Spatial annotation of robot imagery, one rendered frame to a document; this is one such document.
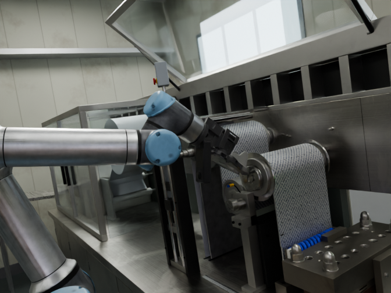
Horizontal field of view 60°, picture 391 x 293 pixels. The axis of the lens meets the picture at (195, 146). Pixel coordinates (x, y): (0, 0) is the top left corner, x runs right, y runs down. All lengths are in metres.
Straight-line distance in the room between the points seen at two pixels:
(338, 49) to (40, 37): 3.95
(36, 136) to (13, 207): 0.21
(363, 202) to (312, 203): 1.37
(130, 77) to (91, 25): 0.82
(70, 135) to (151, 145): 0.16
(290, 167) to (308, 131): 0.28
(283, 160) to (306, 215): 0.19
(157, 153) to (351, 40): 0.75
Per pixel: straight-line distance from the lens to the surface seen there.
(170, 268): 1.37
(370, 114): 1.16
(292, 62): 1.33
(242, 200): 1.04
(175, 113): 0.84
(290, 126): 1.34
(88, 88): 4.69
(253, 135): 1.27
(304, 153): 1.11
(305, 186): 1.10
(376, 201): 2.44
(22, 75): 4.55
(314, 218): 1.15
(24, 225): 0.84
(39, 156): 0.69
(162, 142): 0.68
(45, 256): 0.86
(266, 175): 0.99
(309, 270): 0.95
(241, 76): 1.52
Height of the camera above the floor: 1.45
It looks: 4 degrees down
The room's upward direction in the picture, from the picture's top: 9 degrees counter-clockwise
